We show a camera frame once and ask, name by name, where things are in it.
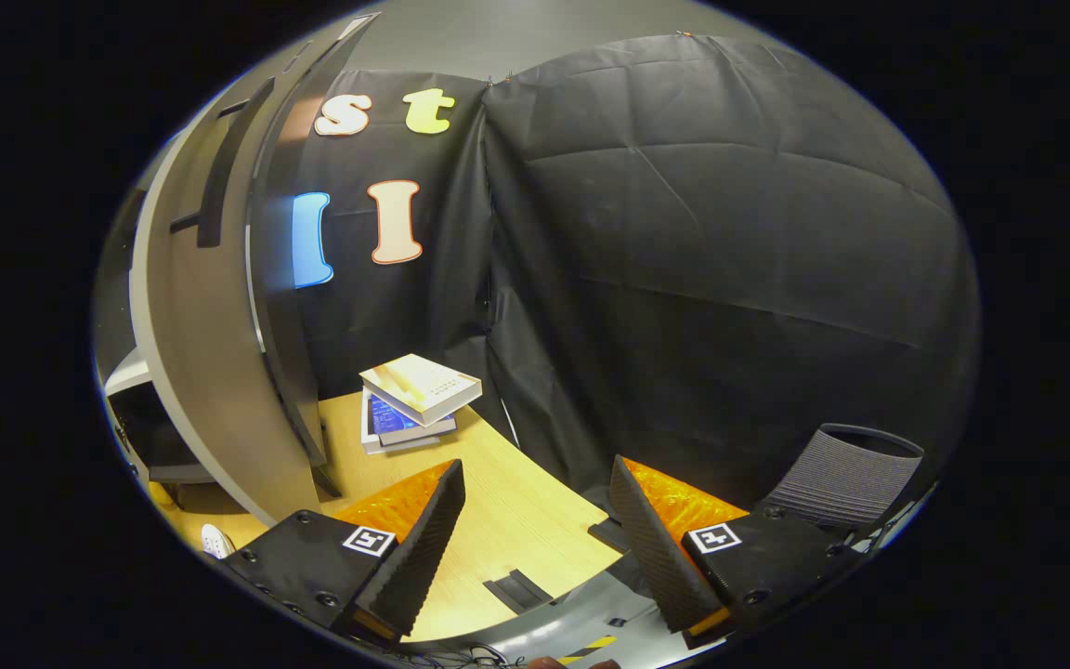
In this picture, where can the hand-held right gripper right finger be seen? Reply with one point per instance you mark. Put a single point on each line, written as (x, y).
(651, 548)

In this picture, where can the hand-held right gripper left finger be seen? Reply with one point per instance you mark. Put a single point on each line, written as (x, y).
(424, 548)

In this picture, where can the white canvas shoe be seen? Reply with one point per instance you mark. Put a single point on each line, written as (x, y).
(216, 542)

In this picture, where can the grey shoe cabinet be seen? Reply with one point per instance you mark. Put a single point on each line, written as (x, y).
(273, 307)

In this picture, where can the white book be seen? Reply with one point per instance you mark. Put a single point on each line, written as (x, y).
(377, 447)

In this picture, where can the yellow black striped tape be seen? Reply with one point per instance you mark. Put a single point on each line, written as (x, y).
(588, 649)

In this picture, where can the blue cover book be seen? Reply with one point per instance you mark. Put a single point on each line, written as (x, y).
(391, 420)

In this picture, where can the cream book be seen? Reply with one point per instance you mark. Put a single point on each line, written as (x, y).
(419, 381)

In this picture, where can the grey mesh chair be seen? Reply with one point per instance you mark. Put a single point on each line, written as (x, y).
(841, 483)

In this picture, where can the black flat bracket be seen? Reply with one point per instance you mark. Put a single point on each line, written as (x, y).
(516, 591)
(607, 536)

